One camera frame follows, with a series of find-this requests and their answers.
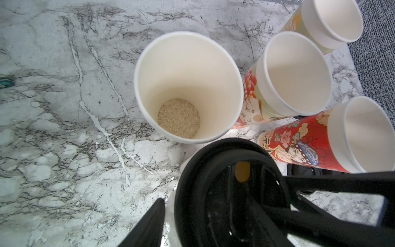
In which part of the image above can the back left paper cup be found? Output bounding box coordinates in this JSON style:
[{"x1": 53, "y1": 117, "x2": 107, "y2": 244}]
[{"x1": 133, "y1": 31, "x2": 244, "y2": 144}]

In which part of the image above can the red milk tea paper cup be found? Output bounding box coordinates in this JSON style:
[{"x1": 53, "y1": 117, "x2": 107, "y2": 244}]
[{"x1": 257, "y1": 96, "x2": 395, "y2": 174}]

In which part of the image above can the middle yellow paper cup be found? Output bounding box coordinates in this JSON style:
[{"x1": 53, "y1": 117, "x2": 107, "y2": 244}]
[{"x1": 234, "y1": 31, "x2": 332, "y2": 129}]

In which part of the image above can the fork with teal handle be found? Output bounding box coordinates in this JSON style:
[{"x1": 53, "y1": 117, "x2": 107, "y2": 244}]
[{"x1": 0, "y1": 78, "x2": 14, "y2": 89}]

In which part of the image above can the black plastic cup lid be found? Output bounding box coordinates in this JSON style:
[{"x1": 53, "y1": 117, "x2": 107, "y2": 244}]
[
  {"x1": 175, "y1": 138, "x2": 291, "y2": 247},
  {"x1": 287, "y1": 164, "x2": 348, "y2": 196}
]

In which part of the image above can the back right paper cup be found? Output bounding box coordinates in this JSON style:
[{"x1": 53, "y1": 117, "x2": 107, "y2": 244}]
[{"x1": 281, "y1": 0, "x2": 364, "y2": 55}]

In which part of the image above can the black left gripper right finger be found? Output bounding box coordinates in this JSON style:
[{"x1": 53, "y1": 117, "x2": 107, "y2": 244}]
[{"x1": 246, "y1": 199, "x2": 293, "y2": 247}]

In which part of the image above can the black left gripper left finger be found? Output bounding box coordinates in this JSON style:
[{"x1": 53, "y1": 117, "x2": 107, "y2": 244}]
[{"x1": 118, "y1": 198, "x2": 165, "y2": 247}]

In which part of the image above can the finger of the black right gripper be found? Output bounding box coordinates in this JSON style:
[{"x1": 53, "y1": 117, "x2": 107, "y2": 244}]
[
  {"x1": 263, "y1": 206, "x2": 395, "y2": 247},
  {"x1": 285, "y1": 171, "x2": 395, "y2": 196}
]

